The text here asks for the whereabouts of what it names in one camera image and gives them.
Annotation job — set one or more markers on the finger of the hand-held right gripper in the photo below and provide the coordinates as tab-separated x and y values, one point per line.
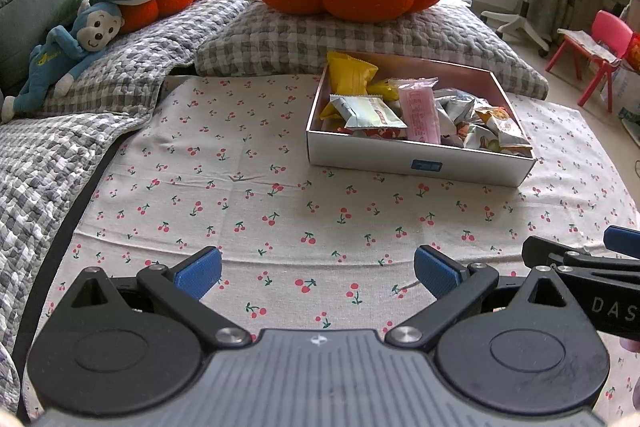
625	239
540	251

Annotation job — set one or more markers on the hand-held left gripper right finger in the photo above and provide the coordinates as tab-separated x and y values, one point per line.
435	272

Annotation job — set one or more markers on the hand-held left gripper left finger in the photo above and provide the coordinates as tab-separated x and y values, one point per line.
200	269

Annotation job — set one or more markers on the pink cardboard box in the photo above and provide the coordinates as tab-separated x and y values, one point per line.
380	157

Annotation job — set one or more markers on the pink snack packet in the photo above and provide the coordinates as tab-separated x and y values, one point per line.
420	117

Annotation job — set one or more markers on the silver snack packet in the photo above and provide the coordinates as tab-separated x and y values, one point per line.
455	104

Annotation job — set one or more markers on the pale green snack packet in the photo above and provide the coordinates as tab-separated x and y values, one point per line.
370	114

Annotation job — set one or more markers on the cherry print cloth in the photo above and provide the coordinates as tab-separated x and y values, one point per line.
250	207

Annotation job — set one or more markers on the crumpled white red snack packet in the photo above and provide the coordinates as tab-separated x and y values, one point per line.
500	127

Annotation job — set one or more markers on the grey checked quilt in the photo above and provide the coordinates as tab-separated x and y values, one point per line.
60	167

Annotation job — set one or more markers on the red gift bag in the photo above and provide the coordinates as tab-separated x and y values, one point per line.
635	52

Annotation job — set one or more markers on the folded newspaper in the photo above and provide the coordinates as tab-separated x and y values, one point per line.
585	44

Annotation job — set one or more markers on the pink child chair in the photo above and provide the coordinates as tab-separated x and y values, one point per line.
612	29

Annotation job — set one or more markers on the plain yellow snack packet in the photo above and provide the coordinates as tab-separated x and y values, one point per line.
350	74

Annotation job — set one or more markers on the grey checked pillow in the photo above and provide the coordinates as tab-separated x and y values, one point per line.
280	42

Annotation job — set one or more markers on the blue monkey plush toy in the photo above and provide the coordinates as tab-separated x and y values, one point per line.
95	32

